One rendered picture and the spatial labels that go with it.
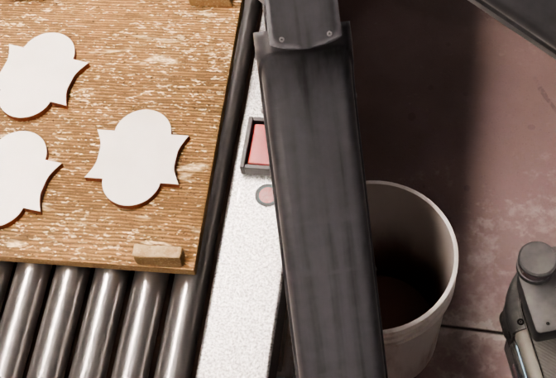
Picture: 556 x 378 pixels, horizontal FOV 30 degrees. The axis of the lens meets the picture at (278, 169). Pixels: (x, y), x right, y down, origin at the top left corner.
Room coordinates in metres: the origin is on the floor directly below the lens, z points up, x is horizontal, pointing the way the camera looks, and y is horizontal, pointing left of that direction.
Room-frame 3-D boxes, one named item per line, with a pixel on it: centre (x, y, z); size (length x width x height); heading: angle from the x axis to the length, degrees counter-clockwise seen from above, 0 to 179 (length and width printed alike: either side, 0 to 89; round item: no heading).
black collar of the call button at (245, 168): (0.69, 0.00, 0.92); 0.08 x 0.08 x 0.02; 72
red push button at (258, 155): (0.69, 0.00, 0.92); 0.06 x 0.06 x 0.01; 72
